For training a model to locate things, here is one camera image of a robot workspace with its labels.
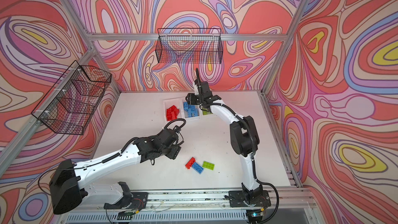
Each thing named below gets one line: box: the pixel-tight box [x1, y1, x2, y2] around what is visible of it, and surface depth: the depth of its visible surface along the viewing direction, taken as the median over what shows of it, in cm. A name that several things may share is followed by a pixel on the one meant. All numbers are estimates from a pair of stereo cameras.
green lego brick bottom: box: [202, 160, 216, 171], surface depth 86 cm
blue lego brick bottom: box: [191, 161, 204, 175], surface depth 85 cm
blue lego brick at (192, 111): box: [187, 104, 199, 118], surface depth 106 cm
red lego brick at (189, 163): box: [185, 156, 196, 170], surface depth 85 cm
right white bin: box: [199, 99, 219, 119], surface depth 69 cm
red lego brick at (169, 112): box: [166, 105, 175, 122], surface depth 103 cm
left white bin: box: [163, 97, 184, 126], surface depth 107 cm
